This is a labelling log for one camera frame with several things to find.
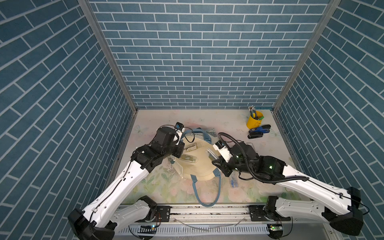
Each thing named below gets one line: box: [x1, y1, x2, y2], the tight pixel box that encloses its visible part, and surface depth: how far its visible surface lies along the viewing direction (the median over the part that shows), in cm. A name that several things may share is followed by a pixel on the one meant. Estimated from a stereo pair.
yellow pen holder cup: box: [246, 110, 264, 130], surface depth 105 cm
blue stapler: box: [249, 124, 271, 134], surface depth 107 cm
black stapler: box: [247, 130, 264, 139], surface depth 107 cm
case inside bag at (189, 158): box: [180, 153, 199, 164], surface depth 93 cm
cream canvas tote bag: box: [180, 128, 222, 208], surface depth 86 cm
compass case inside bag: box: [186, 143, 198, 152], surface depth 96 cm
